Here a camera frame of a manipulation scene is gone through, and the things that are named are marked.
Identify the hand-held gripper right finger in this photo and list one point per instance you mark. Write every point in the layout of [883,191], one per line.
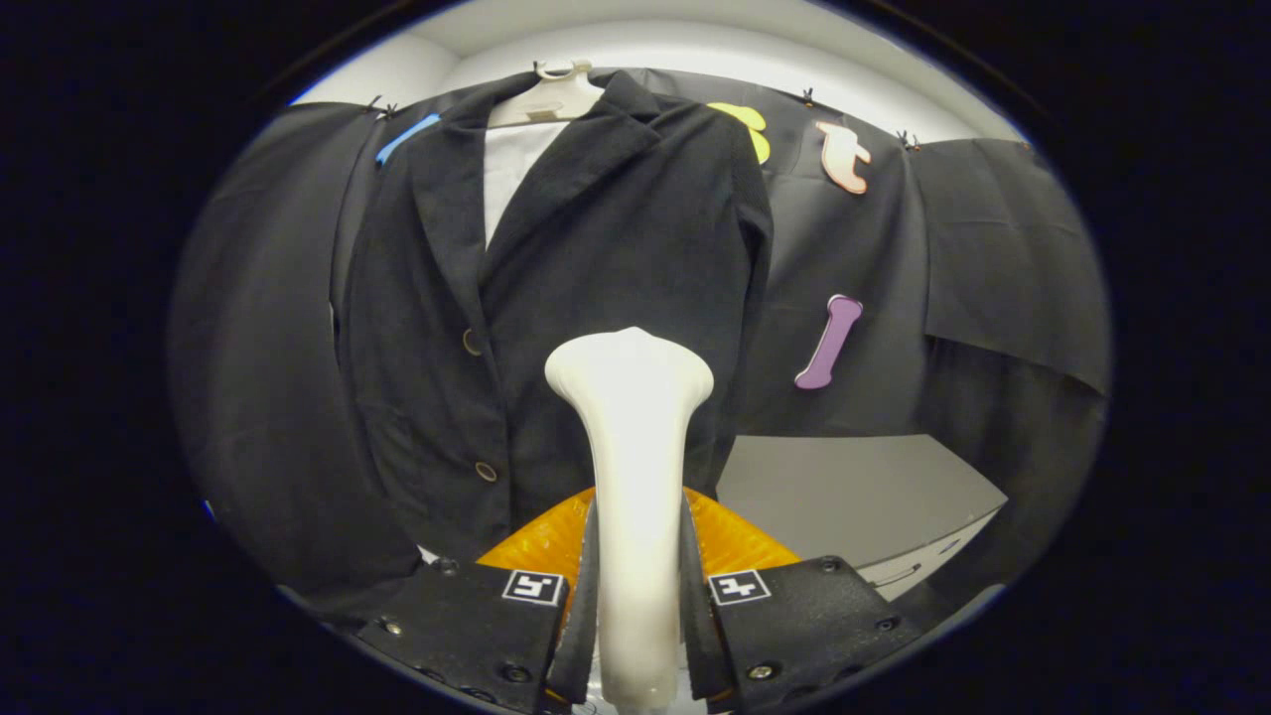
[695,616]

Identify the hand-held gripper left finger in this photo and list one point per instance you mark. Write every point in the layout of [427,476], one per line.
[586,616]

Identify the white garment steamer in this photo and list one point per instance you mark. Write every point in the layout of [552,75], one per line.
[635,447]

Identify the black blazer jacket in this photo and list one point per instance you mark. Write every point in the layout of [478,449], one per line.
[596,248]

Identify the white shirt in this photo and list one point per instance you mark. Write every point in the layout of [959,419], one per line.
[511,169]

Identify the beige clothes hanger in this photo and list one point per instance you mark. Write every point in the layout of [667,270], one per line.
[546,102]

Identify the grey cabinet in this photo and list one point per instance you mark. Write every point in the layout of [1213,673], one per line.
[844,487]

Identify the black backdrop cloth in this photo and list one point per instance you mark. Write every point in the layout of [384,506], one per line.
[258,348]

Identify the row of black clips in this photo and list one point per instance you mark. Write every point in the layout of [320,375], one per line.
[807,96]

